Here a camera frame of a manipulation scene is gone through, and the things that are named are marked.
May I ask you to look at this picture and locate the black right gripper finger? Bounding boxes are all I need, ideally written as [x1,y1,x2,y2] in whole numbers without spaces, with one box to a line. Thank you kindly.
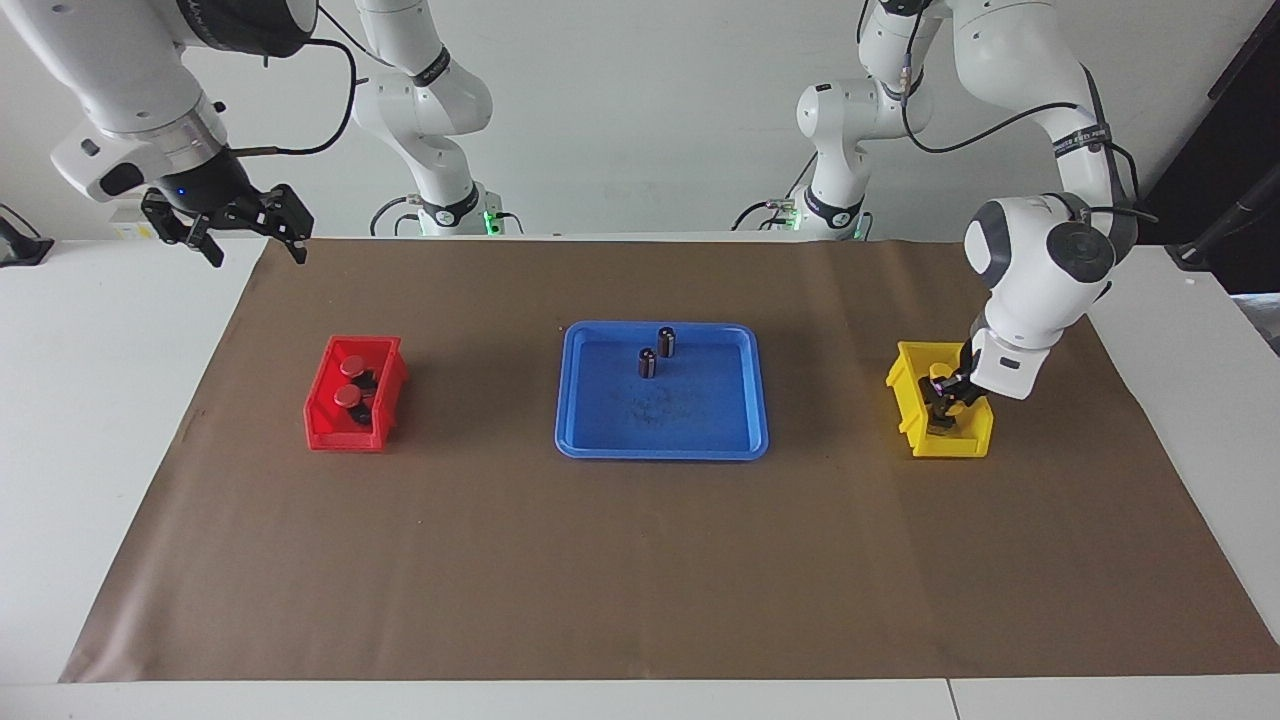
[260,184,315,266]
[141,192,226,269]

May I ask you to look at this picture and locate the yellow plastic bin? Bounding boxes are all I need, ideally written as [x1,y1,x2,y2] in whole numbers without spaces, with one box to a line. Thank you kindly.
[885,341,995,459]

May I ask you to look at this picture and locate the black device on table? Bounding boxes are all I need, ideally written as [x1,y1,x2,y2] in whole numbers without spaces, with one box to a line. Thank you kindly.
[0,204,54,268]

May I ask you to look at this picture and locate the red plastic bin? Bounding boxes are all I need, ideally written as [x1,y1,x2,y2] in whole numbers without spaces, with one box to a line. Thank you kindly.
[303,334,409,453]

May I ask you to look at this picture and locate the blue plastic tray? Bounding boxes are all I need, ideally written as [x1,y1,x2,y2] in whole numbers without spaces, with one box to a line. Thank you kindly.
[555,320,770,461]

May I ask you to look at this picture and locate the black stand pole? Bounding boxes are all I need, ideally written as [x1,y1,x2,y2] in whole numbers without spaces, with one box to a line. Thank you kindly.
[1165,163,1280,271]

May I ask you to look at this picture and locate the brown paper table mat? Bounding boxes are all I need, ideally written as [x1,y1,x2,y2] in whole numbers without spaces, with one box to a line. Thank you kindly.
[58,238,1280,684]

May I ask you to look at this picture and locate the black base cables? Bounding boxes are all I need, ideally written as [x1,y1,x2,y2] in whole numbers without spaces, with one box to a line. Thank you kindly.
[369,194,527,238]
[733,150,821,233]

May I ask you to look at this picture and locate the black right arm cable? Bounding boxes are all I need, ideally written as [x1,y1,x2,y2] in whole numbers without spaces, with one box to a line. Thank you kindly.
[230,0,401,158]

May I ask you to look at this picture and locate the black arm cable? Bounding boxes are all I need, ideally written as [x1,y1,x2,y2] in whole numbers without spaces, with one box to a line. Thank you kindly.
[857,0,1161,226]
[230,0,401,158]

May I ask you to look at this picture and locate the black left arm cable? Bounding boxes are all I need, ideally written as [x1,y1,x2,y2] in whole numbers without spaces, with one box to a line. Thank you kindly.
[857,0,1161,226]

